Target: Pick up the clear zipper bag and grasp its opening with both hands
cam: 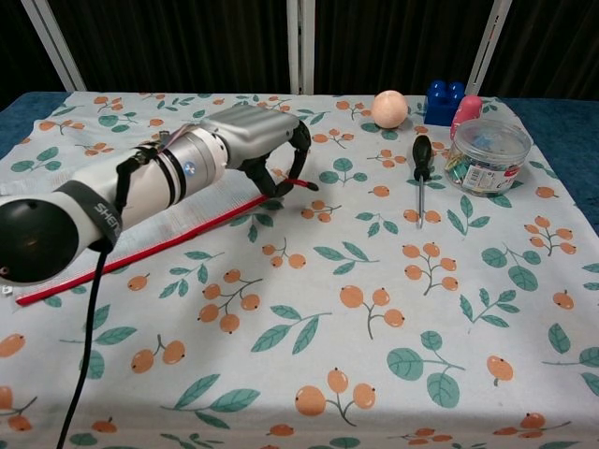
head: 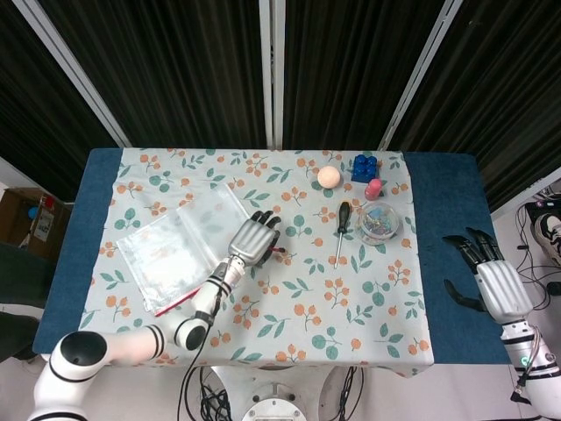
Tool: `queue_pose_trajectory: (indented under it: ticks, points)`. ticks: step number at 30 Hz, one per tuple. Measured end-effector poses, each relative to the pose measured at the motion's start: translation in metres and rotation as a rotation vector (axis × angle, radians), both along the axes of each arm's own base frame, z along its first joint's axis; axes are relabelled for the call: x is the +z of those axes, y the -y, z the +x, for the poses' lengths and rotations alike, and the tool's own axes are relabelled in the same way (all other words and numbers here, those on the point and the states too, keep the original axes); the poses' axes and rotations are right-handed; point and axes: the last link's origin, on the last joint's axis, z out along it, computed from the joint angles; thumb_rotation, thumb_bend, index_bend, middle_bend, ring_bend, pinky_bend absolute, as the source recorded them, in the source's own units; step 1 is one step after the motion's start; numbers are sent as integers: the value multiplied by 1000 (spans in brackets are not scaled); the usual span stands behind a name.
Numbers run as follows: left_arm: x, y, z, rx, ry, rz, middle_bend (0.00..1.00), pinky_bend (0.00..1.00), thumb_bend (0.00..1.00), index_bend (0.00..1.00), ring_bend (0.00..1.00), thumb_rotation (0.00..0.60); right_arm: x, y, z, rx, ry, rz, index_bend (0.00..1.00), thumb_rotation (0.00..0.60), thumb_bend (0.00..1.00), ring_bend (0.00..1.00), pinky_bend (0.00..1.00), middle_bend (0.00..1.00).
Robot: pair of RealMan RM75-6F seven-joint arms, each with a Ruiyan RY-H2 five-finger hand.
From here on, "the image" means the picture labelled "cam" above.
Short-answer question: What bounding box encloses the white mesh zipper pouch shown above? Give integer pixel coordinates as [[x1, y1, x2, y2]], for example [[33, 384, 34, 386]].
[[0, 122, 271, 308]]

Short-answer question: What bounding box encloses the dark pleated curtain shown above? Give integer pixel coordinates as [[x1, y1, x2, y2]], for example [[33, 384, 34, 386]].
[[0, 0, 599, 111]]

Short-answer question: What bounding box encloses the blue table cover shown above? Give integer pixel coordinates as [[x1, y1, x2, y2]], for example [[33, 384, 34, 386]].
[[0, 91, 599, 221]]

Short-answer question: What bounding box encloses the peach coloured ball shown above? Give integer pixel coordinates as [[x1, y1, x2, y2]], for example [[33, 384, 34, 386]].
[[372, 90, 411, 129]]

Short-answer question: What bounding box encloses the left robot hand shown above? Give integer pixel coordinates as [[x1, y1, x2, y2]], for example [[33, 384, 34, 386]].
[[199, 104, 314, 198]]

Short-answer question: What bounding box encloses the white fruit print tablecloth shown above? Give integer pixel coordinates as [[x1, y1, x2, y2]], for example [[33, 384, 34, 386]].
[[0, 92, 599, 449]]

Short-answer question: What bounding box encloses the clear jar of binder clips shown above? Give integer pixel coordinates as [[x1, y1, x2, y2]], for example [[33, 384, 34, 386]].
[[443, 118, 535, 196]]

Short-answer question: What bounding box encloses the white slanted frame post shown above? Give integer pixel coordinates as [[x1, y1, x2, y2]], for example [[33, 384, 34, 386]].
[[466, 0, 514, 97], [21, 0, 88, 93]]

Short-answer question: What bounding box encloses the black handled screwdriver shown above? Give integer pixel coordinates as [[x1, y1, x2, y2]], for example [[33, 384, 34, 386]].
[[411, 134, 437, 230]]

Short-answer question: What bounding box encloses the white upright frame post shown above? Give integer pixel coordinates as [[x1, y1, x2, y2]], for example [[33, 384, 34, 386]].
[[286, 0, 315, 94]]

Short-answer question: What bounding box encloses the blue toy building brick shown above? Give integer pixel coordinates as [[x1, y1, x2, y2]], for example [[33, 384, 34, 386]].
[[424, 80, 467, 127]]

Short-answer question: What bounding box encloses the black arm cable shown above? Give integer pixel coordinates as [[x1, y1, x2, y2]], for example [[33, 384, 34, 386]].
[[54, 147, 152, 449]]

